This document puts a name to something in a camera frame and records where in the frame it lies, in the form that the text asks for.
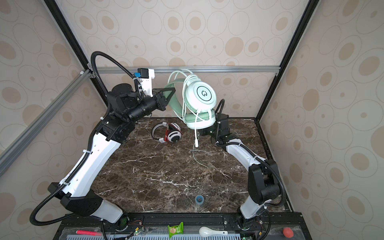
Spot white black headphones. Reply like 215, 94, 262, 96
151, 122, 182, 143

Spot red headphone cable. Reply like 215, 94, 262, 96
163, 128, 181, 143

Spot green headphone cable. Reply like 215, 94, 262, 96
167, 68, 211, 169

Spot green headphones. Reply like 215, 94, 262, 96
165, 69, 217, 130

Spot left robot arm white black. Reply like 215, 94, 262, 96
30, 51, 176, 231

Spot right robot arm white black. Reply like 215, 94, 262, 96
199, 99, 287, 230

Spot blue tape roll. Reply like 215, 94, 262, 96
195, 195, 205, 206

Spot green snack packet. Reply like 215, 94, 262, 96
168, 222, 184, 239

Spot white ceramic spoon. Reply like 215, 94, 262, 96
199, 227, 229, 238

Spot pink marker pen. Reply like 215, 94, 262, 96
76, 230, 103, 237

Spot red ball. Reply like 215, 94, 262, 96
283, 228, 294, 239

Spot horizontal aluminium rail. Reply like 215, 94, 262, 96
98, 66, 280, 74

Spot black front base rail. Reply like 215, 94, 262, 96
54, 213, 312, 240

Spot left diagonal aluminium rail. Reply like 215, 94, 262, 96
1, 70, 91, 175

